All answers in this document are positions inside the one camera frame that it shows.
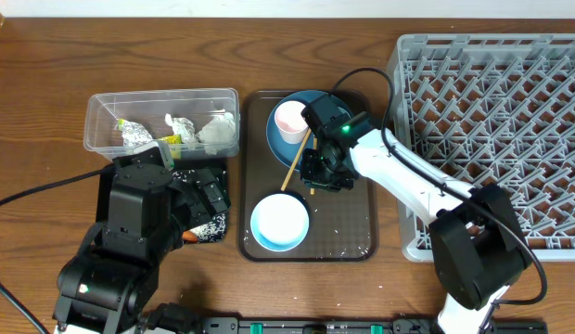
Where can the foil snack wrapper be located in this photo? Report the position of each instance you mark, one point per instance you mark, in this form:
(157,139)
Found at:
(135,134)

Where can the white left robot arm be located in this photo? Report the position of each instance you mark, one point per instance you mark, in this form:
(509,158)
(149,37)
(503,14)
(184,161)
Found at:
(98,289)

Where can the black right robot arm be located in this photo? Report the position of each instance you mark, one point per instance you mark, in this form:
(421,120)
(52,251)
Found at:
(477,249)

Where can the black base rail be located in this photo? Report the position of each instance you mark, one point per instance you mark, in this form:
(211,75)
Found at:
(361,326)

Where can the white napkin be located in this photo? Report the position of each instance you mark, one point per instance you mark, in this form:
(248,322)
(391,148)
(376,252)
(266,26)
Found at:
(218,134)

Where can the clear plastic bin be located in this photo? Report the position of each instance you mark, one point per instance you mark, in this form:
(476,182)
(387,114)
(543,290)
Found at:
(149,109)

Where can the orange carrot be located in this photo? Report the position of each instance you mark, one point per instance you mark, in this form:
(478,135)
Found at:
(189,237)

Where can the pink cup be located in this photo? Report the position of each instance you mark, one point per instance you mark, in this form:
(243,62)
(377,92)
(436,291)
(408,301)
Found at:
(291,125)

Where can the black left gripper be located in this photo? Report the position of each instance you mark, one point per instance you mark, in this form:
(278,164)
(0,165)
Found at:
(190,195)

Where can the grey dishwasher rack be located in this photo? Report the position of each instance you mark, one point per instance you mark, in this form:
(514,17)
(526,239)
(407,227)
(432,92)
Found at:
(496,108)

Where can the pile of white rice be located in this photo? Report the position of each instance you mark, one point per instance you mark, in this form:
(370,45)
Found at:
(211,232)

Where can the black waste tray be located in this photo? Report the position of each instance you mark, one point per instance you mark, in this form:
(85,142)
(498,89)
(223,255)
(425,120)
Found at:
(146,207)

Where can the brown plastic tray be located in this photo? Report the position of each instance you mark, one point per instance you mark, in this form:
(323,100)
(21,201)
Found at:
(343,225)

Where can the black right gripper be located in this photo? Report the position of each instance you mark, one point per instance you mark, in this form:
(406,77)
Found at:
(313,180)

